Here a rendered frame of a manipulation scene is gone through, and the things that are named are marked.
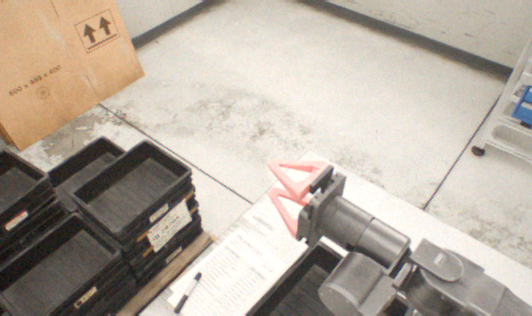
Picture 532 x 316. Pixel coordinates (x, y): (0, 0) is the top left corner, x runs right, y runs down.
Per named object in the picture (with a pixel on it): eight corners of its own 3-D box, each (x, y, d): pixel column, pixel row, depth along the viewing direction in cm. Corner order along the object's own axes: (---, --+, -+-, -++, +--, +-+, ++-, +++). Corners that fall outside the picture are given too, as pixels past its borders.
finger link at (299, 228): (255, 213, 64) (307, 249, 60) (254, 182, 59) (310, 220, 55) (284, 185, 68) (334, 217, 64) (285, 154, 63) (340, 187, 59)
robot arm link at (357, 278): (445, 297, 55) (468, 263, 49) (401, 371, 49) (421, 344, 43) (363, 245, 60) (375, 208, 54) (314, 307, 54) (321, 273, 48)
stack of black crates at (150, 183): (163, 200, 224) (145, 137, 191) (205, 231, 211) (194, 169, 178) (99, 253, 203) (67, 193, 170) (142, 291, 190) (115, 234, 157)
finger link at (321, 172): (254, 198, 62) (308, 235, 58) (253, 165, 56) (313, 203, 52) (284, 170, 65) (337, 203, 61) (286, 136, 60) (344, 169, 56)
